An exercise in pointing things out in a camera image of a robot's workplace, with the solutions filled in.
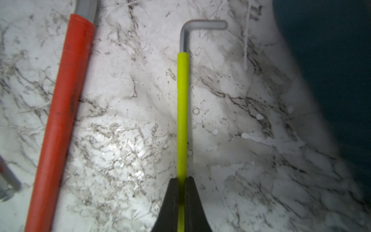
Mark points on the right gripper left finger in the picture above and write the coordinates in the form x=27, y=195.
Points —
x=168, y=215

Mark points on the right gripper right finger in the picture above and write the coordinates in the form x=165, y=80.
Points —
x=195, y=218

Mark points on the red handled hex key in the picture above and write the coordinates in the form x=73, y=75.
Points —
x=64, y=105

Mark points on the lime green hex key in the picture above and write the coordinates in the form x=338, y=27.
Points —
x=182, y=104

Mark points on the teal plastic storage box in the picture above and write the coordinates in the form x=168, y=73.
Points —
x=331, y=41

